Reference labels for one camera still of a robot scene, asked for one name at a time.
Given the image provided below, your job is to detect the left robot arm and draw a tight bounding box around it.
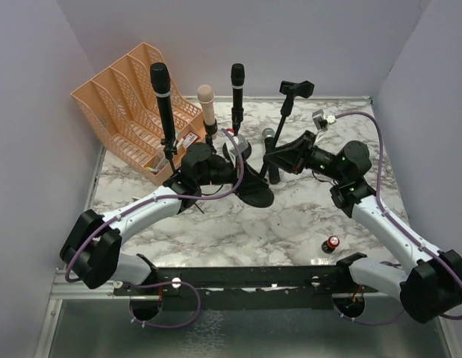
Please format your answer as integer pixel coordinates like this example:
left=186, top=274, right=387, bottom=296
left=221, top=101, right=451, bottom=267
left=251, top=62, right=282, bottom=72
left=60, top=142, right=274, bottom=289

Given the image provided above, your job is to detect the black tripod microphone stand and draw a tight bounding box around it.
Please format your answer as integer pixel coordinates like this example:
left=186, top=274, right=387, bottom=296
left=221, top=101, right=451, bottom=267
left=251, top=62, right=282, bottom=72
left=161, top=138, right=204, bottom=214

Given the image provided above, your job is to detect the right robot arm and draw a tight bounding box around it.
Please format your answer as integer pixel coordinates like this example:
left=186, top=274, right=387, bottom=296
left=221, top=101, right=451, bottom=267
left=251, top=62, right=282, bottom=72
left=263, top=131, right=462, bottom=323

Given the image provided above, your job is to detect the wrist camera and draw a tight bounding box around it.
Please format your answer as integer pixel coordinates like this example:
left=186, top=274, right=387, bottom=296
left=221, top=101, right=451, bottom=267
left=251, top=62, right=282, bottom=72
left=228, top=134, right=252, bottom=160
left=312, top=110, right=337, bottom=142

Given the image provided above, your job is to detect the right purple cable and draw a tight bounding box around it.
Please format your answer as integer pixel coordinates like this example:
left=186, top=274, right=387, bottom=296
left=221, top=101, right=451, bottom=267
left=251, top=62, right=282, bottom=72
left=329, top=110, right=462, bottom=326

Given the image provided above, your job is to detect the black microphone white band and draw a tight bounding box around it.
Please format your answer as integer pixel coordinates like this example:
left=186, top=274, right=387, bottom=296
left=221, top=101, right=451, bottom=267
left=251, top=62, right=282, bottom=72
left=150, top=63, right=176, bottom=146

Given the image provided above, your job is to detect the purple cable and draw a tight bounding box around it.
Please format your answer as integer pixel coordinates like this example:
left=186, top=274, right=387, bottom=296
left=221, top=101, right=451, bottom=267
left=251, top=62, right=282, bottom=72
left=329, top=110, right=462, bottom=326
left=64, top=128, right=246, bottom=330

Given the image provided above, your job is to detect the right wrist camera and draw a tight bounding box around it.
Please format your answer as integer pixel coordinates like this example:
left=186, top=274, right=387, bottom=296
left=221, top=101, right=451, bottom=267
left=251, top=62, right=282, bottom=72
left=312, top=110, right=337, bottom=142

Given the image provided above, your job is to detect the red black small bottle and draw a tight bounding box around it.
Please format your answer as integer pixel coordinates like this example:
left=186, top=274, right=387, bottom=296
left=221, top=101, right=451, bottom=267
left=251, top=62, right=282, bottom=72
left=321, top=236, right=340, bottom=254

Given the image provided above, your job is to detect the red white staples box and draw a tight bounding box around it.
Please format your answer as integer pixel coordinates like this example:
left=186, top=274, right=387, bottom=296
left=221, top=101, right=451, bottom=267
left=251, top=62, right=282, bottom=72
left=178, top=132, right=199, bottom=148

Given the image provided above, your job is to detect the peach plastic file organizer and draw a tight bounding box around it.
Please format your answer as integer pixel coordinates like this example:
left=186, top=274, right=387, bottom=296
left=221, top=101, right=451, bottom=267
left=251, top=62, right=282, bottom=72
left=71, top=43, right=206, bottom=185

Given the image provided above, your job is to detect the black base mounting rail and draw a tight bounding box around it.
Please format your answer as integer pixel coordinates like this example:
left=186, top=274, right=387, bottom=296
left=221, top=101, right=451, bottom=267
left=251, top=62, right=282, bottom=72
left=125, top=257, right=381, bottom=313

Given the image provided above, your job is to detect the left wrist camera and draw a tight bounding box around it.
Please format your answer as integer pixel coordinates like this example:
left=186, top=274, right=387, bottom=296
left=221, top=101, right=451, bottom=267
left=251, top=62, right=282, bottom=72
left=228, top=134, right=252, bottom=160

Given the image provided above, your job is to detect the black microphone silver grille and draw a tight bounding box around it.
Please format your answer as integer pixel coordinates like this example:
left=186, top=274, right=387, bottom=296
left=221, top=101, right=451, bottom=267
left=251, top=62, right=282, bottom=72
left=260, top=127, right=281, bottom=184

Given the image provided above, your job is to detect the peach pink microphone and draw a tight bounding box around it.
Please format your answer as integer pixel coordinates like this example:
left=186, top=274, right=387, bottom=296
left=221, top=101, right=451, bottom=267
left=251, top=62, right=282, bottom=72
left=197, top=84, right=216, bottom=126

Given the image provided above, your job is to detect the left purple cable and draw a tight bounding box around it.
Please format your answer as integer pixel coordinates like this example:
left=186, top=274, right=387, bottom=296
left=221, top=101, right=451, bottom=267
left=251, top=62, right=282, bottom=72
left=64, top=128, right=246, bottom=330

